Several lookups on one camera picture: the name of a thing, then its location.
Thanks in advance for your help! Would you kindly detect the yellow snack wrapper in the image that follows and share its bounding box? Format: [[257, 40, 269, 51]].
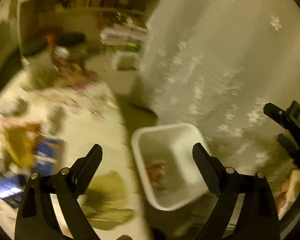
[[1, 123, 42, 170]]

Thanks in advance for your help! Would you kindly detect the floral white tablecloth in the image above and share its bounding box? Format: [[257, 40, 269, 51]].
[[0, 71, 152, 239]]

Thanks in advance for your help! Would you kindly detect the blue snack wrapper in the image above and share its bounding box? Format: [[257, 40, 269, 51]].
[[32, 137, 64, 176]]

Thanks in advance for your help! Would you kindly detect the stack of papers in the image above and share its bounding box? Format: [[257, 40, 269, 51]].
[[100, 22, 148, 52]]

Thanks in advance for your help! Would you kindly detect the white wall shelf unit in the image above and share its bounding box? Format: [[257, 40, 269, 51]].
[[17, 0, 160, 49]]

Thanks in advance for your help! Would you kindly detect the white trash bin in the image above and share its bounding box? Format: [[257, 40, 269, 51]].
[[131, 123, 208, 211]]

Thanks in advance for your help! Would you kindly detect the person's right hand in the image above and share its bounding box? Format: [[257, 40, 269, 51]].
[[275, 164, 300, 220]]

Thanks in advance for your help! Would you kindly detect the white lace curtain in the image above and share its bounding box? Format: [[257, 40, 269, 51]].
[[131, 0, 300, 182]]

